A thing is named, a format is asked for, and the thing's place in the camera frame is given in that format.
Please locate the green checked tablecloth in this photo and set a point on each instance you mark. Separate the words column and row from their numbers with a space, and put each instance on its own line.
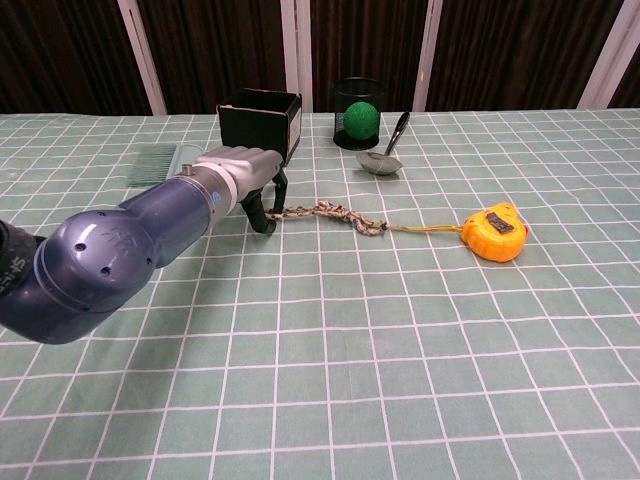
column 350, row 350

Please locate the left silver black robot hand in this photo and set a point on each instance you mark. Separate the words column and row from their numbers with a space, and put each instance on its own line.
column 250, row 167

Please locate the black mesh pen holder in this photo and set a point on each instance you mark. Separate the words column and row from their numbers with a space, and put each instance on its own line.
column 350, row 143

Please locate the yellow tape measure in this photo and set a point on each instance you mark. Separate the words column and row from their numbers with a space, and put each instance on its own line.
column 492, row 242

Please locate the black cardboard box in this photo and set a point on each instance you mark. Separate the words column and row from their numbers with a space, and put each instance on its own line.
column 255, row 125

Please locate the green ball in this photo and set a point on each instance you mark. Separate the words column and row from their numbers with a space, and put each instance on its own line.
column 361, row 120

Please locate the pale green plastic brush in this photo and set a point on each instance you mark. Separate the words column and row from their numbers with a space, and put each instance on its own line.
column 150, row 165

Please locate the left blue robot arm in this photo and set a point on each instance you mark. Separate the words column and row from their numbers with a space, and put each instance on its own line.
column 110, row 250

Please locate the white frame post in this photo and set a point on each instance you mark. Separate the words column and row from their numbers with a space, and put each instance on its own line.
column 142, row 55
column 296, row 55
column 428, row 55
column 612, row 55

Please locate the dark pleated curtain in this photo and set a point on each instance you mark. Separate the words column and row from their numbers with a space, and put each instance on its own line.
column 225, row 45

